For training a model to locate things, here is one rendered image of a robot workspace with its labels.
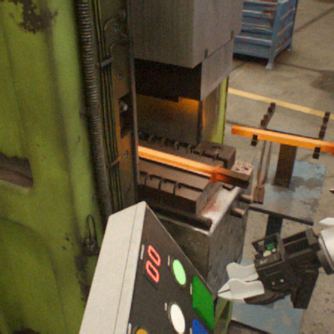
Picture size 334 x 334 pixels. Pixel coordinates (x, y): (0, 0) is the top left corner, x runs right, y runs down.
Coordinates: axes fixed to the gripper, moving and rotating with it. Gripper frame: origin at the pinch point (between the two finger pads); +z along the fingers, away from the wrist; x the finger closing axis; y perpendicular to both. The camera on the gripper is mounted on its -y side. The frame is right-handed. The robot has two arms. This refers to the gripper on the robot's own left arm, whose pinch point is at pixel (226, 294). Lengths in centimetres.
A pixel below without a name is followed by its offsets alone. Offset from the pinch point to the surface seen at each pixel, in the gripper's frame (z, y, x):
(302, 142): -23, -21, -71
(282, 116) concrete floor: -14, -128, -285
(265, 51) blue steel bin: -25, -115, -414
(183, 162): 9, 2, -50
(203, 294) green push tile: 4.5, 0.6, -1.3
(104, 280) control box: 10.6, 22.5, 10.0
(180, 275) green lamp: 4.8, 9.2, 0.6
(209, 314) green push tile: 4.5, -1.7, 1.7
